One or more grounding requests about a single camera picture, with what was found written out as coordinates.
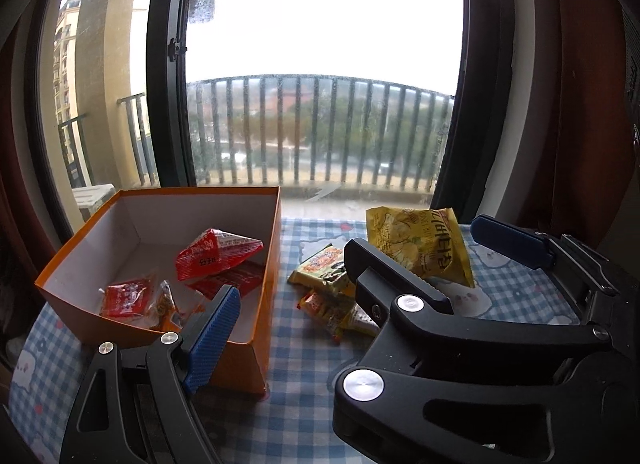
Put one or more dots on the orange cardboard box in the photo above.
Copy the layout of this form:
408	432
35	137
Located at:
265	294

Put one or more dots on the small red snack packet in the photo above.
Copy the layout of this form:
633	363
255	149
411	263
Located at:
125	299

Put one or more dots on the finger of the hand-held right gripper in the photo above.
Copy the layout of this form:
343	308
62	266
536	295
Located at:
510	241
380	274

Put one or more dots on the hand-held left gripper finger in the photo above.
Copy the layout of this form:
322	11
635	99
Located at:
212	339

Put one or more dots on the yellow orange snack packet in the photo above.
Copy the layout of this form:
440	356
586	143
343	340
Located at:
325	311

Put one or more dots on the black window latch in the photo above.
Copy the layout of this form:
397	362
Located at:
176	49

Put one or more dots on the distant apartment building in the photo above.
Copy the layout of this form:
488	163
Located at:
65	53

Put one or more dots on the beige balcony column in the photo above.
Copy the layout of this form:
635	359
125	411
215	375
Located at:
110	68

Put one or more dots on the black window frame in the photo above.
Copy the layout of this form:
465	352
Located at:
167	118

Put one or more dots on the brown curtain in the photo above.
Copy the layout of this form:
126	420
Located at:
20	168
560	93

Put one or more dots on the yellow chip bag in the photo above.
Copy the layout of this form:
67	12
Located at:
420	239

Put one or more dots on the green noodle snack packet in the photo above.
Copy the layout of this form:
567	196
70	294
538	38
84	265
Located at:
320	264

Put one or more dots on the blue checked tablecloth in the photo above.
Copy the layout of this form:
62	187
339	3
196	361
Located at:
300	394

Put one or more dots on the white slatted plastic object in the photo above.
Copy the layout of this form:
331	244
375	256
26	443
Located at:
92	196

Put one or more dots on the balcony railing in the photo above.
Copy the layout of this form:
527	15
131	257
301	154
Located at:
320	79

